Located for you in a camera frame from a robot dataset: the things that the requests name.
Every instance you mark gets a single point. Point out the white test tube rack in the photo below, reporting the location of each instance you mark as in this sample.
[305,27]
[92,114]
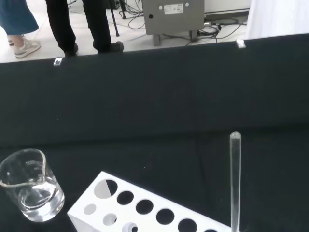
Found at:
[101,205]

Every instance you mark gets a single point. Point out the white curtain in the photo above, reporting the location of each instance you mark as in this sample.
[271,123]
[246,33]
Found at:
[277,17]

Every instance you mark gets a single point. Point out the dark tripod leg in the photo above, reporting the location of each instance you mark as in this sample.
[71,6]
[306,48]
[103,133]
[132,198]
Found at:
[115,21]

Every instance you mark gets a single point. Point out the small clear glass beaker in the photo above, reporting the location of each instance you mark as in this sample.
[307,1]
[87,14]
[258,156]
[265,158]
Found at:
[36,205]

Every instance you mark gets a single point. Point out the clear cloth clip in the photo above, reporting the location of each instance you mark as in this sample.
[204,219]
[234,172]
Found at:
[240,43]
[58,61]

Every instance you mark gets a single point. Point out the black bench cloth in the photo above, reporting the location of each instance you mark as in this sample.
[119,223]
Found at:
[154,96]

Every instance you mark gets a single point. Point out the person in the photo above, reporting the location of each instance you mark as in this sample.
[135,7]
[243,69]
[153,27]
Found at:
[14,17]
[60,21]

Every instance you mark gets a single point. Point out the grey metal cabinet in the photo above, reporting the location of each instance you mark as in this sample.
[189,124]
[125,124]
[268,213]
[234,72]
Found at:
[173,21]

